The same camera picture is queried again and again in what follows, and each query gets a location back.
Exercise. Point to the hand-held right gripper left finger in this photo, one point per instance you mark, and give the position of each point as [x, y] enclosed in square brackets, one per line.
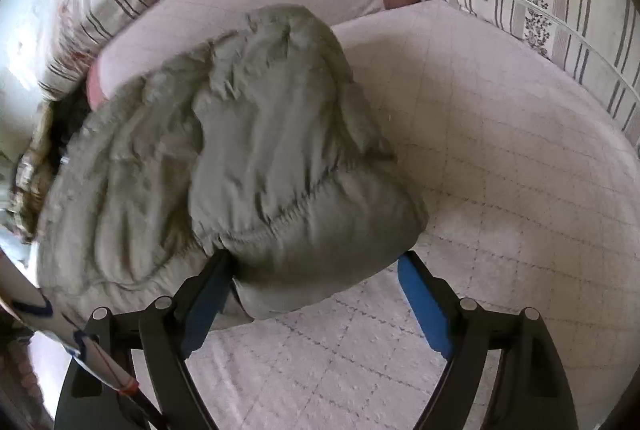
[205, 310]

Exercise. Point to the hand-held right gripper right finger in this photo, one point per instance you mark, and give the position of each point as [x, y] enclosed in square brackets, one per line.
[425, 310]

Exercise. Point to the olive green quilted jacket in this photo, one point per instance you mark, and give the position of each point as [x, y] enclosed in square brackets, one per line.
[250, 160]

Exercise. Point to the pink quilted bed cover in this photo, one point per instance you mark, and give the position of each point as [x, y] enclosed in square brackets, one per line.
[500, 210]

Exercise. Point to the camouflage patterned cloth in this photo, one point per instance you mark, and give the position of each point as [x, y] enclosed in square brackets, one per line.
[30, 180]

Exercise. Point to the black cloth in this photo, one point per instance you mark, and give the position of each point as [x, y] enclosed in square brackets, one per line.
[70, 125]

